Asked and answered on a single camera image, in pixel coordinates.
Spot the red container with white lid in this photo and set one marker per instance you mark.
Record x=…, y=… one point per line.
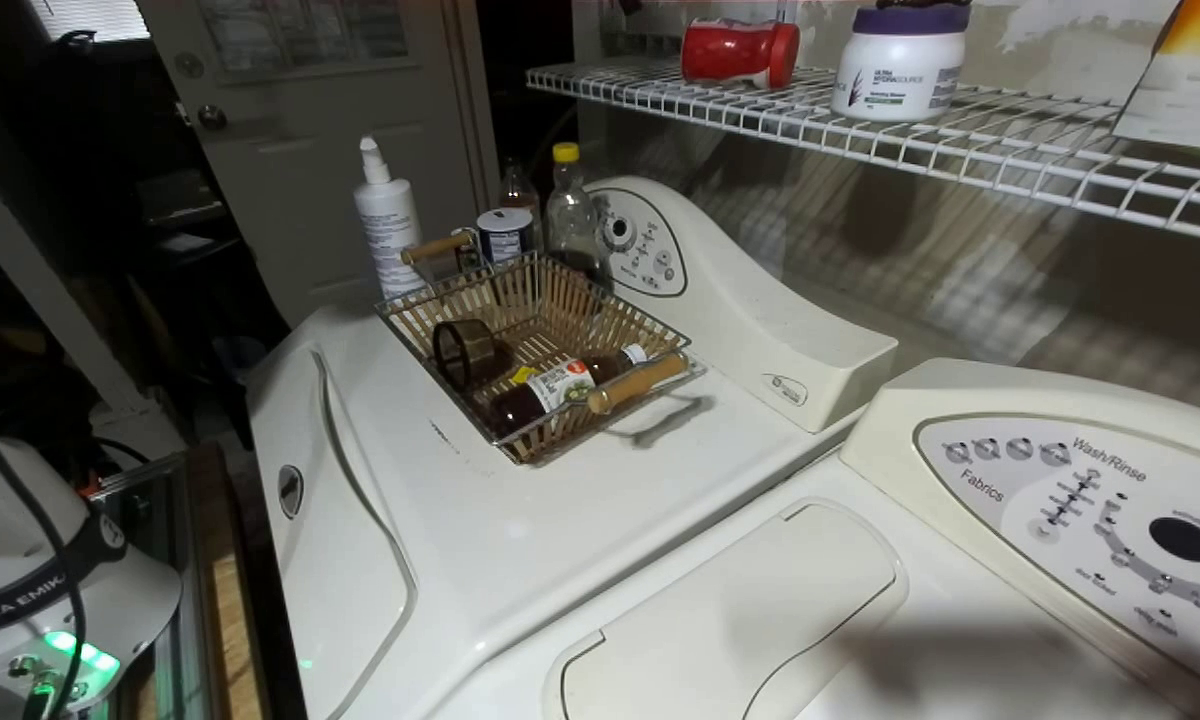
x=739, y=55

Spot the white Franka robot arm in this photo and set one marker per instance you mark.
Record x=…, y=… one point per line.
x=12, y=534

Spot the dark bottle with white label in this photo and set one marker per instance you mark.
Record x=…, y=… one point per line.
x=620, y=359

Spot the brown bottle with colourful label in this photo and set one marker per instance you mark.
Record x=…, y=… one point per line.
x=546, y=390

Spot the small yellow item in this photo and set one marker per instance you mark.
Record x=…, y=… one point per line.
x=520, y=376

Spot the dark round cup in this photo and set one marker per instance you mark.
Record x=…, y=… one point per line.
x=464, y=354

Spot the clear bottle with yellow cap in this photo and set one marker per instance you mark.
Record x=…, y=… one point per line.
x=578, y=220

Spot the blue and white can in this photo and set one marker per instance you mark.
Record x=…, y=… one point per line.
x=506, y=232

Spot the white washing machine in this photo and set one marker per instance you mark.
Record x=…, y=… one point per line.
x=492, y=534

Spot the white lotion bottle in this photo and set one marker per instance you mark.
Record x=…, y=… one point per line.
x=386, y=227

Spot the white panel door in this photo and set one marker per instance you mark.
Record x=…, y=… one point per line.
x=307, y=146

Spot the white jar with purple lid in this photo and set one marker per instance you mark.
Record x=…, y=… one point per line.
x=900, y=67

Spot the white dryer with dial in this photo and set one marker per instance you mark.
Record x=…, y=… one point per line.
x=1002, y=560

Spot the orange and white box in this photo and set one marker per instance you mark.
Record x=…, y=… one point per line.
x=1187, y=80

